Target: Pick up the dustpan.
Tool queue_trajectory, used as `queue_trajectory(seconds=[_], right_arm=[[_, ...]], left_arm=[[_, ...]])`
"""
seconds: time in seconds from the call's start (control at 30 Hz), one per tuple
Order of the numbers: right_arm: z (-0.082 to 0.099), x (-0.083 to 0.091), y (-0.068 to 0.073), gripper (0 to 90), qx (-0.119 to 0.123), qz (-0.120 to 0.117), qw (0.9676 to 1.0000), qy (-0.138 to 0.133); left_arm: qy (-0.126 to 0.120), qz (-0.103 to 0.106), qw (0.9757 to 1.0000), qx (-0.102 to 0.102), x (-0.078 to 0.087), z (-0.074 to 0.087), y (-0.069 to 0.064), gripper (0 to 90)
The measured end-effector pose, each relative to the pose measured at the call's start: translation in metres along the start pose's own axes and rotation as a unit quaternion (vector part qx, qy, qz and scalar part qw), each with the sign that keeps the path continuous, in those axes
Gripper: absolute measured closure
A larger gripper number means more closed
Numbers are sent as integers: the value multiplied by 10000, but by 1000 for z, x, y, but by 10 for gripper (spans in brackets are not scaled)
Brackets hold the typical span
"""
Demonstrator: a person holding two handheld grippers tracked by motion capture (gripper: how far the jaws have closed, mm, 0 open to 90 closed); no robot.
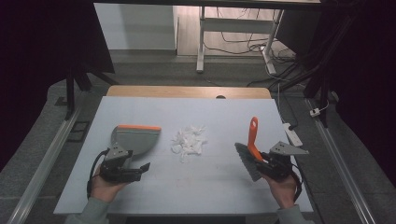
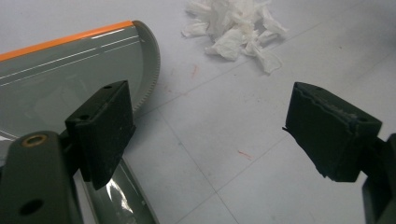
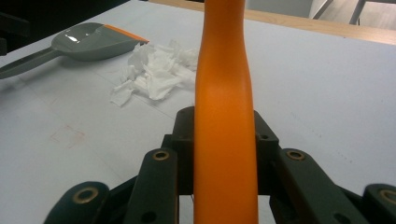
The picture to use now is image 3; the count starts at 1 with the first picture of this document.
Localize grey metal stand leg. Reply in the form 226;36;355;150
312;0;333;21
348;0;367;26

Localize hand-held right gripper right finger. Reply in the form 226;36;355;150
253;110;281;196

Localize orange hand brush grey bristles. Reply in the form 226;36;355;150
192;0;260;224

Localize crumpled white tissue paper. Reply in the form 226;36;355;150
109;38;201;107

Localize grey dustpan with orange lip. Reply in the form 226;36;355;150
0;21;150;80

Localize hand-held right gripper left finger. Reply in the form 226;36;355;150
161;105;196;196

